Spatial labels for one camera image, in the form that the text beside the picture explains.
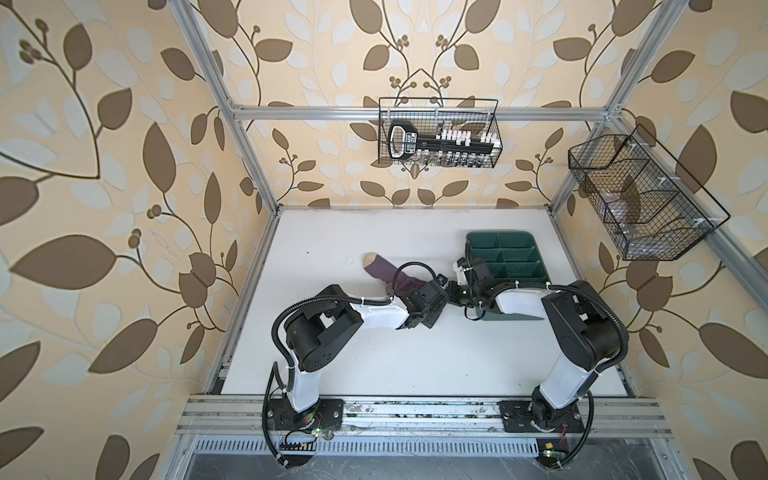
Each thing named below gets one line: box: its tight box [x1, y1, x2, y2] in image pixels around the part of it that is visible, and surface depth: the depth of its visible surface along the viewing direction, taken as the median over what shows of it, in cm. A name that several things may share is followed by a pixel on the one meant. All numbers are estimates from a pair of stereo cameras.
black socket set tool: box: [388, 120, 501, 161], surface depth 85 cm
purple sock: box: [362, 252, 429, 292], surface depth 106 cm
